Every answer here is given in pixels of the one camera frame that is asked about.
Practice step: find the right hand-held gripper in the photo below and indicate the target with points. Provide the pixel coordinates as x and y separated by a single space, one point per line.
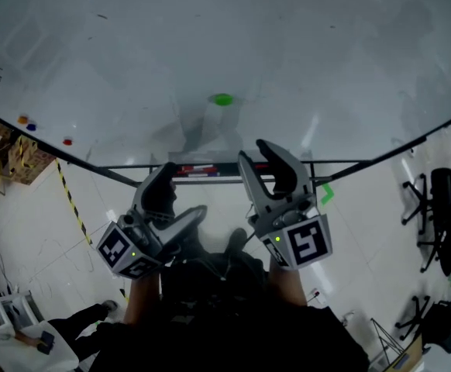
303 238

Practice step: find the black tripod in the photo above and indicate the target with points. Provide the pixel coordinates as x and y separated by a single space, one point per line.
384 341

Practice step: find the person's right forearm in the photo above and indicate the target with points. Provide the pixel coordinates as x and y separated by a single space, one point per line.
287 285

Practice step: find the black whiteboard stand frame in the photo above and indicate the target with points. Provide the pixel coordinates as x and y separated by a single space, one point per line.
326 178

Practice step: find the blue marker pen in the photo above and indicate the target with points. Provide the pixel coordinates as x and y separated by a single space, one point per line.
200 174

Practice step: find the green round magnet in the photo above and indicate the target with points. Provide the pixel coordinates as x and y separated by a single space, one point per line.
222 99

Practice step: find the orange round magnet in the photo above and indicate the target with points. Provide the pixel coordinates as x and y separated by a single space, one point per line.
23 119

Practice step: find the blue round magnet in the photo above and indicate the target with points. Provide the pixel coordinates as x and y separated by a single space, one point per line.
31 126

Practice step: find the white metal rack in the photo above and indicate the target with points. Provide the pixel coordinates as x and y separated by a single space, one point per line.
4 308

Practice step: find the black office chair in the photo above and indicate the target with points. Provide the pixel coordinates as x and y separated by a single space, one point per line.
440 215
434 324

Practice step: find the large white whiteboard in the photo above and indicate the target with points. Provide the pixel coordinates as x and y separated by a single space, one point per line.
132 52

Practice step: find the stack of cardboard boxes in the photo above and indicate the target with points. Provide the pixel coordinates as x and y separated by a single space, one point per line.
12 157

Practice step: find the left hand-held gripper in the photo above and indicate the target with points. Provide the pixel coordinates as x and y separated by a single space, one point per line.
132 250

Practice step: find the person's dark shoe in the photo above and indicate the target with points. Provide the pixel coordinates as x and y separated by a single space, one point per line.
236 240

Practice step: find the person's left forearm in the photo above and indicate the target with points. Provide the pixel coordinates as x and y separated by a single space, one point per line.
142 297

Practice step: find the yellow black hazard tape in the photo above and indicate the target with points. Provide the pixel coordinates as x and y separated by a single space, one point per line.
72 204

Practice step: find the red marker pen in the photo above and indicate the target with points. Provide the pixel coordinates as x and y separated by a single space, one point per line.
196 167

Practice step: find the white floor socket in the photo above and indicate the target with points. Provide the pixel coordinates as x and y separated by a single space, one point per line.
315 295

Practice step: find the person's dark clothing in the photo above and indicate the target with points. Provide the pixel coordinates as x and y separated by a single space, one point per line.
225 324

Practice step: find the red round magnet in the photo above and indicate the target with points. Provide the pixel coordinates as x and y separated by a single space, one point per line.
67 142

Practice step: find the green floor tape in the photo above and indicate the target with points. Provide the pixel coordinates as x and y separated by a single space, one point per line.
327 194

